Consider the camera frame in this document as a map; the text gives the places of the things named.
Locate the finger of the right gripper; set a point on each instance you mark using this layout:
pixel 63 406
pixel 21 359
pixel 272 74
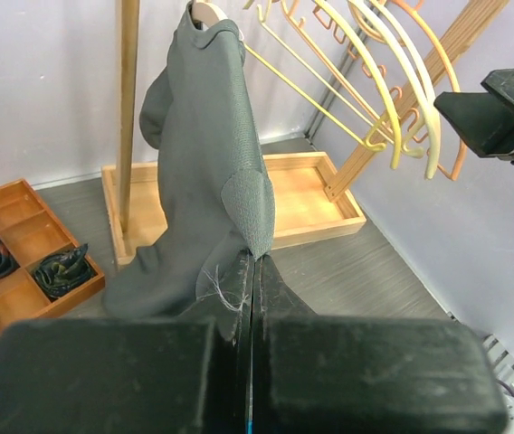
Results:
pixel 484 121

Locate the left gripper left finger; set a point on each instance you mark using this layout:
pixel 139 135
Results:
pixel 166 374

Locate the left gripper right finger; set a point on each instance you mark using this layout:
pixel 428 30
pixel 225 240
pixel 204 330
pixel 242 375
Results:
pixel 352 374

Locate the wooden hanger beige shirt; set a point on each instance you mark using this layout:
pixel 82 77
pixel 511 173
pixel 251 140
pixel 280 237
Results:
pixel 397 58

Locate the wooden hanger blue shirt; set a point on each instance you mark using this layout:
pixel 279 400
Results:
pixel 384 130

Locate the grey t shirt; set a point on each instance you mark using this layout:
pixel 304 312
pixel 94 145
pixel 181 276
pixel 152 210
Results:
pixel 213 185

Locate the wooden hanger grey shirt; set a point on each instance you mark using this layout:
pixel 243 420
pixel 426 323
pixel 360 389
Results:
pixel 210 20

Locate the wooden clothes rack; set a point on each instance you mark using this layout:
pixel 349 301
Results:
pixel 312 197

